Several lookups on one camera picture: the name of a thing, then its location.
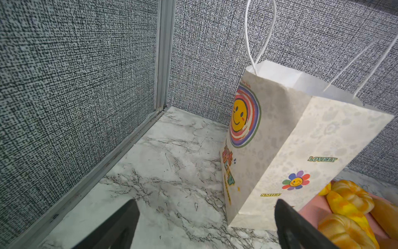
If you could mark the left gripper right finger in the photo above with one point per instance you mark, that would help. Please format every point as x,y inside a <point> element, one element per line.
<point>295,232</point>

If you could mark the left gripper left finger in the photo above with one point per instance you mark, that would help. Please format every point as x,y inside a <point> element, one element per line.
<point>117,232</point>

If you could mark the small yellow fake croissant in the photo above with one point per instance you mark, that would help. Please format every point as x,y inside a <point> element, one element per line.
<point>341,206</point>

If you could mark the small yellow striped fake bread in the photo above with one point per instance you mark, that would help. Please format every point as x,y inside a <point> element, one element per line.
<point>345,233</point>

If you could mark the round brown fake bun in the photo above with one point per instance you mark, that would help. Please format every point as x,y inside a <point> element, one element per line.
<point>386,215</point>

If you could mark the white printed paper bag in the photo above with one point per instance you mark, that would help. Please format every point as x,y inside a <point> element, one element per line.
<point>290,134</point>

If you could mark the pink plastic tray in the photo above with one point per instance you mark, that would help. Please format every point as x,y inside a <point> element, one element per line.
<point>318,208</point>

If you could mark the aluminium cage frame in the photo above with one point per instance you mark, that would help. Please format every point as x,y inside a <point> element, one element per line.
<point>77,77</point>

